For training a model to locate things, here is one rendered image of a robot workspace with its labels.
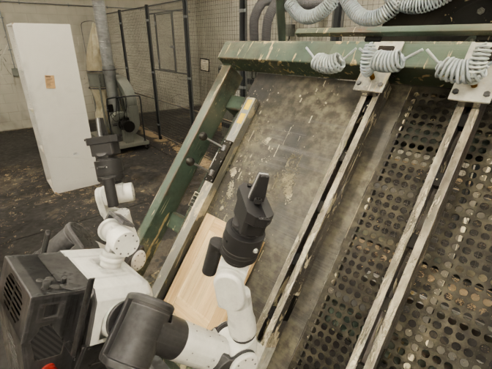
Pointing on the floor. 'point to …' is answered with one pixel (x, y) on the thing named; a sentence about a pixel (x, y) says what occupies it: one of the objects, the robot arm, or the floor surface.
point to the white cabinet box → (55, 102)
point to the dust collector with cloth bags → (124, 121)
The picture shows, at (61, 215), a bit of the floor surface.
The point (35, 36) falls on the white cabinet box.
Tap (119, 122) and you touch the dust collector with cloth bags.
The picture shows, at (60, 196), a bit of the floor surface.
